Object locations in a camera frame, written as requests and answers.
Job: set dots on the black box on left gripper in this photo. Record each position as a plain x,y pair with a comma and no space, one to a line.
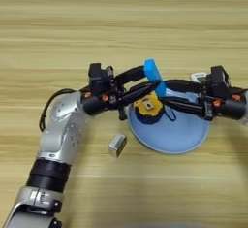
98,76

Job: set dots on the light blue round plate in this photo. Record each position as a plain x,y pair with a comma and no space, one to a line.
171,135

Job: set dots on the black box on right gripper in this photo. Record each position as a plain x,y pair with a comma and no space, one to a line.
219,81

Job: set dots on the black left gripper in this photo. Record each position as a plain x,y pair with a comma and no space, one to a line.
100,101

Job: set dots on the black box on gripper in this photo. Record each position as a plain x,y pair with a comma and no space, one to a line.
98,76
219,81

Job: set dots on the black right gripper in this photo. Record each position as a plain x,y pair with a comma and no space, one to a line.
226,107

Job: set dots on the yellow black tape measure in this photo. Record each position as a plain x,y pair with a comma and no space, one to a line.
148,109

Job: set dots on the small silver metal box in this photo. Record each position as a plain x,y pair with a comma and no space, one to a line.
117,144

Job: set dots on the blue rectangular block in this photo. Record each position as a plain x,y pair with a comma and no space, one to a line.
154,75

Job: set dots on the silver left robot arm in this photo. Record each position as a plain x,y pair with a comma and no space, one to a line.
64,131

